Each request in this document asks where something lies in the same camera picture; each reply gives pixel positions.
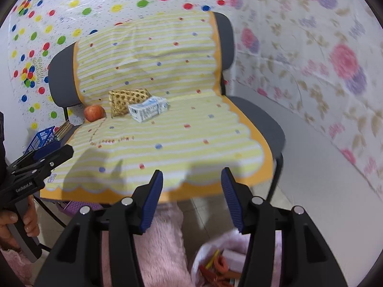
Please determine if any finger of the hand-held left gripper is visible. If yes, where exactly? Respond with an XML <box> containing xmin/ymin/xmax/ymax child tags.
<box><xmin>6</xmin><ymin>144</ymin><xmax>74</xmax><ymax>186</ymax></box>

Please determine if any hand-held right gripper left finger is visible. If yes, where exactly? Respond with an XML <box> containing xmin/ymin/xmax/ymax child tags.
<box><xmin>36</xmin><ymin>170</ymin><xmax>164</xmax><ymax>287</ymax></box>

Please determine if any floral wall sheet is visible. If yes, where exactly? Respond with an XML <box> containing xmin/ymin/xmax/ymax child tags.
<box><xmin>221</xmin><ymin>0</ymin><xmax>383</xmax><ymax>198</ymax></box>

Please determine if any pale pink box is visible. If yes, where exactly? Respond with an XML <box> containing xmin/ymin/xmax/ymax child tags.
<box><xmin>223</xmin><ymin>249</ymin><xmax>249</xmax><ymax>273</ymax></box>

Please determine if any pink fluffy rug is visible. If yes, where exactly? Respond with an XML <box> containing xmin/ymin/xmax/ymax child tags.
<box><xmin>0</xmin><ymin>203</ymin><xmax>285</xmax><ymax>287</ymax></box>

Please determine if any white plastic bag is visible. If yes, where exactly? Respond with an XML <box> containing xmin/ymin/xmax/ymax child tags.
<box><xmin>191</xmin><ymin>230</ymin><xmax>285</xmax><ymax>287</ymax></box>

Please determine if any blue plastic basket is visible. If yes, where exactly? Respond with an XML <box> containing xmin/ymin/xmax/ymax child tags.
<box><xmin>23</xmin><ymin>127</ymin><xmax>56</xmax><ymax>156</ymax></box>

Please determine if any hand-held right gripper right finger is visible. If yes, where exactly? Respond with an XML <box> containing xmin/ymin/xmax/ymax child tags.
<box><xmin>221</xmin><ymin>167</ymin><xmax>349</xmax><ymax>287</ymax></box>

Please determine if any white blue carton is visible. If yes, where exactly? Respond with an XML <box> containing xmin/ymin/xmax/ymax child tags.
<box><xmin>128</xmin><ymin>96</ymin><xmax>170</xmax><ymax>123</ymax></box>

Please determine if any person's left hand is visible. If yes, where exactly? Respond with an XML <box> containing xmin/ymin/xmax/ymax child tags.
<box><xmin>0</xmin><ymin>197</ymin><xmax>40</xmax><ymax>252</ymax></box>

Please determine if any red apple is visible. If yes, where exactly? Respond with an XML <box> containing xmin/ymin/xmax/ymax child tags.
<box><xmin>84</xmin><ymin>105</ymin><xmax>106</xmax><ymax>123</ymax></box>

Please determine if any red printed cardboard box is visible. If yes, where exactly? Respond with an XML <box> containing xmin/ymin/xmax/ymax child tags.
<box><xmin>198</xmin><ymin>264</ymin><xmax>223</xmax><ymax>287</ymax></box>

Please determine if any yellow striped dotted cloth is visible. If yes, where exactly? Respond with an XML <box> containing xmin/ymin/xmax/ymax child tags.
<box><xmin>40</xmin><ymin>11</ymin><xmax>275</xmax><ymax>204</ymax></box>

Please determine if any woven straw basket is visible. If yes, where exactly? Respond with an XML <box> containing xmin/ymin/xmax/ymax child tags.
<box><xmin>108</xmin><ymin>88</ymin><xmax>150</xmax><ymax>119</ymax></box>

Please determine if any purple plastic basket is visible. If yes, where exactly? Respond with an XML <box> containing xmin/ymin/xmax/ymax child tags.
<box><xmin>57</xmin><ymin>200</ymin><xmax>103</xmax><ymax>217</ymax></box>

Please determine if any polka dot wall sheet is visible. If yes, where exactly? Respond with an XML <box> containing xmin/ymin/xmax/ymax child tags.
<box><xmin>6</xmin><ymin>0</ymin><xmax>231</xmax><ymax>132</ymax></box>

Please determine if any grey chair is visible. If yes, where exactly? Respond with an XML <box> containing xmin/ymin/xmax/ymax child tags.
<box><xmin>30</xmin><ymin>11</ymin><xmax>286</xmax><ymax>252</ymax></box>

